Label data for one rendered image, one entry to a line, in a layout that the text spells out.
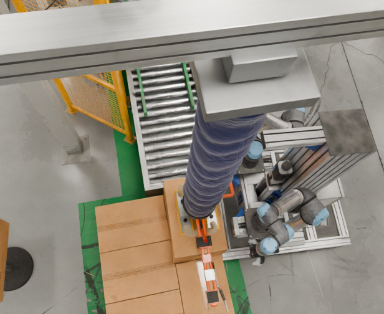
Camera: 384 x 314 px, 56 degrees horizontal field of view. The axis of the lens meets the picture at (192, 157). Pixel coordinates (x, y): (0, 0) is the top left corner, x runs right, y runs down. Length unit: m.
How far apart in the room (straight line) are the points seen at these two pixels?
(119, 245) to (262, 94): 2.42
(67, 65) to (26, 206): 3.25
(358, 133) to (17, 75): 1.64
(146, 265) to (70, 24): 2.52
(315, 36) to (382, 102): 4.05
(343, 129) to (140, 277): 1.96
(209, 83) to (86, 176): 3.11
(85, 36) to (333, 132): 1.46
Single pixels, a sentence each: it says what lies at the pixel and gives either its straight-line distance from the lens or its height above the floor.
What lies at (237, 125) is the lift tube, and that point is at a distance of 1.08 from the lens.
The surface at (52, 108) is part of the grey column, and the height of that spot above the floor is 0.99.
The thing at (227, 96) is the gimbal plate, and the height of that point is 2.88.
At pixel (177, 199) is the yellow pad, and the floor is 1.08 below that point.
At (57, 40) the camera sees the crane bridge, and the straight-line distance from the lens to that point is 0.78.
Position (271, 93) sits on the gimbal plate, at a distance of 0.93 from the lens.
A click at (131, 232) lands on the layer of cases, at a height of 0.54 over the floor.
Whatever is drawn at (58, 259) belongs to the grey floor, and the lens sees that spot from 3.80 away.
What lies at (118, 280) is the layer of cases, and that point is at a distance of 3.12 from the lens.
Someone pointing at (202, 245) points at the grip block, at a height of 1.20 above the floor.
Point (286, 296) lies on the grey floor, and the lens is 3.81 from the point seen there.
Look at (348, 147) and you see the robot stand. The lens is 1.97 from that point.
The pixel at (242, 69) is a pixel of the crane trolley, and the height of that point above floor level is 2.94.
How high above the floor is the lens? 3.64
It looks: 68 degrees down
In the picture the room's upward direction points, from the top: 10 degrees clockwise
